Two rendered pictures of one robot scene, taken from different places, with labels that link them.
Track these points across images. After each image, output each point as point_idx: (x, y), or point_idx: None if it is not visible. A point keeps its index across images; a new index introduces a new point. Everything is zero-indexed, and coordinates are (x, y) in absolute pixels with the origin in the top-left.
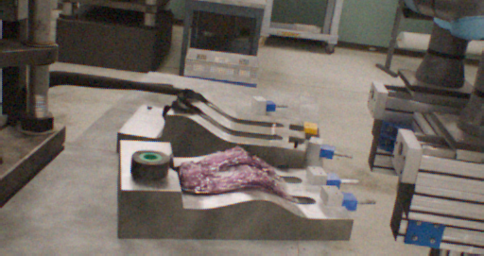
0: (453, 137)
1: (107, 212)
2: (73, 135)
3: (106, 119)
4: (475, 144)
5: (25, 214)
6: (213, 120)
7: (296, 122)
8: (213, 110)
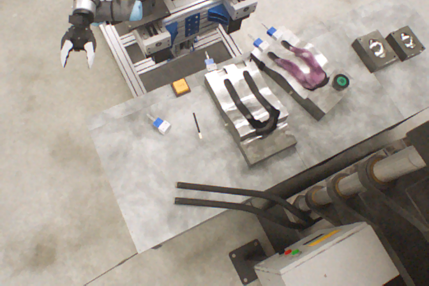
0: None
1: (339, 106)
2: None
3: (262, 185)
4: None
5: (365, 126)
6: (260, 103)
7: (212, 76)
8: (249, 110)
